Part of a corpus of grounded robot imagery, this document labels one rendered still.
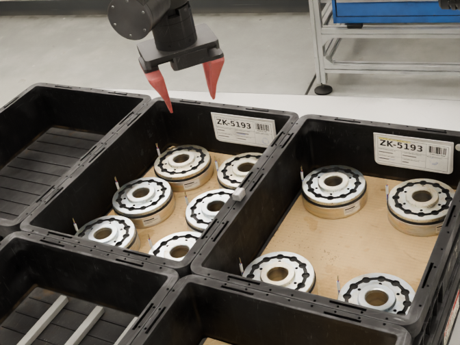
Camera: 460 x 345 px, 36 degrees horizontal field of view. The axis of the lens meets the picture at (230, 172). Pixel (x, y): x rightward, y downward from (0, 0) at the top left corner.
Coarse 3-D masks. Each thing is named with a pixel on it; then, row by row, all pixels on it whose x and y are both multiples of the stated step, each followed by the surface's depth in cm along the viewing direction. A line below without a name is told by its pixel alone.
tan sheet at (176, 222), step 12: (216, 156) 130; (228, 156) 129; (216, 180) 123; (180, 192) 122; (192, 192) 122; (204, 192) 121; (180, 204) 119; (180, 216) 117; (144, 228) 116; (156, 228) 115; (168, 228) 115; (180, 228) 114; (144, 240) 113; (156, 240) 113; (144, 252) 111
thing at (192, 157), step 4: (180, 152) 126; (184, 152) 126; (188, 152) 125; (172, 156) 125; (176, 156) 125; (180, 156) 126; (188, 156) 125; (192, 156) 124; (168, 160) 124; (172, 160) 124; (188, 160) 123; (192, 160) 123; (168, 164) 124; (172, 164) 123; (176, 164) 123; (180, 164) 123; (184, 164) 122; (188, 164) 123
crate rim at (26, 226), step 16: (144, 112) 127; (240, 112) 122; (256, 112) 121; (272, 112) 120; (288, 112) 119; (128, 128) 123; (288, 128) 115; (112, 144) 120; (272, 144) 112; (96, 160) 117; (80, 176) 114; (64, 192) 111; (48, 208) 108; (224, 208) 100; (64, 240) 100; (80, 240) 99; (128, 256) 95; (144, 256) 95; (192, 256) 93
